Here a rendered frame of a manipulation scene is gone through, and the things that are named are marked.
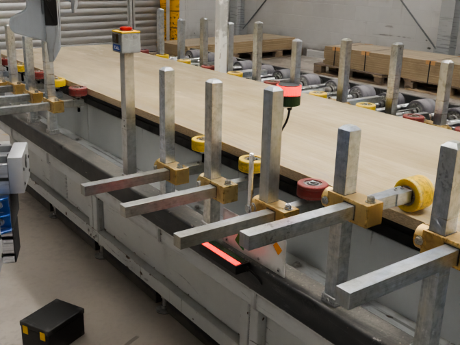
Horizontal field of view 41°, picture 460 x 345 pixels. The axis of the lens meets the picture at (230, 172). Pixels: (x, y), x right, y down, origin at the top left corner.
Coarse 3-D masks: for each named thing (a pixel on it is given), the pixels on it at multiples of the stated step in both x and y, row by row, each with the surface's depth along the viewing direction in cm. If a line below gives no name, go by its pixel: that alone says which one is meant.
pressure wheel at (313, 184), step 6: (300, 180) 159; (306, 180) 160; (312, 180) 158; (318, 180) 160; (300, 186) 156; (306, 186) 155; (312, 186) 155; (318, 186) 155; (324, 186) 155; (300, 192) 156; (306, 192) 155; (312, 192) 155; (318, 192) 155; (306, 198) 156; (312, 198) 155; (318, 198) 155
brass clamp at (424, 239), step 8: (424, 224) 117; (416, 232) 117; (424, 232) 115; (432, 232) 114; (456, 232) 114; (416, 240) 116; (424, 240) 115; (432, 240) 114; (440, 240) 112; (448, 240) 111; (456, 240) 111; (424, 248) 115; (432, 248) 114
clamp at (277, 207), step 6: (258, 198) 157; (258, 204) 155; (264, 204) 153; (270, 204) 153; (276, 204) 153; (282, 204) 153; (258, 210) 156; (276, 210) 150; (282, 210) 149; (294, 210) 149; (276, 216) 150; (282, 216) 148; (288, 216) 149
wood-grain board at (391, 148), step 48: (96, 48) 404; (96, 96) 267; (144, 96) 260; (192, 96) 263; (240, 96) 265; (240, 144) 192; (288, 144) 194; (336, 144) 195; (384, 144) 197; (432, 144) 198
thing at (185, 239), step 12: (300, 204) 156; (312, 204) 158; (240, 216) 147; (252, 216) 148; (264, 216) 149; (192, 228) 140; (204, 228) 140; (216, 228) 141; (228, 228) 143; (240, 228) 145; (180, 240) 135; (192, 240) 137; (204, 240) 139
